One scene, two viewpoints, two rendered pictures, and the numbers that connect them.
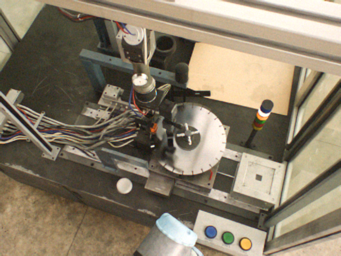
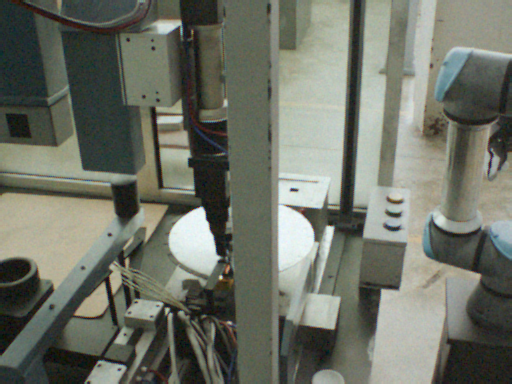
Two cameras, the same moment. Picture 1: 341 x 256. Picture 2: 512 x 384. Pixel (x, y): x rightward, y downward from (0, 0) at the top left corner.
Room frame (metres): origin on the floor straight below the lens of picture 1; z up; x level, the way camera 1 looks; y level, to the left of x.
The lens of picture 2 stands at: (0.69, 1.10, 1.70)
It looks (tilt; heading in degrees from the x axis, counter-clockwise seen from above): 32 degrees down; 262
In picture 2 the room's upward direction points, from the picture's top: 1 degrees counter-clockwise
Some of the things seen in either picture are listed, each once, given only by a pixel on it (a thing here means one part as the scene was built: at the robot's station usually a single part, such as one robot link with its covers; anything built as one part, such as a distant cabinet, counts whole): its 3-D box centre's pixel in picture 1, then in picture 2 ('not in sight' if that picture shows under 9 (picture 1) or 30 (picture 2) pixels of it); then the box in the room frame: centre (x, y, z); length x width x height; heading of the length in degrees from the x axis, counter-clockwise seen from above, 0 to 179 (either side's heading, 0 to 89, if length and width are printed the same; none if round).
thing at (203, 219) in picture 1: (226, 236); (385, 235); (0.16, -0.20, 0.82); 0.28 x 0.11 x 0.15; 68
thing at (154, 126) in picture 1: (145, 126); (216, 287); (0.64, 0.11, 0.95); 0.10 x 0.03 x 0.07; 68
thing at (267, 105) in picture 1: (266, 106); not in sight; (0.59, -0.38, 1.14); 0.05 x 0.04 x 0.03; 158
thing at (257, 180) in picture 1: (255, 182); (293, 212); (0.38, -0.36, 0.82); 0.18 x 0.18 x 0.15; 68
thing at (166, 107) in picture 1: (168, 115); not in sight; (0.57, 0.00, 1.17); 0.06 x 0.05 x 0.20; 59
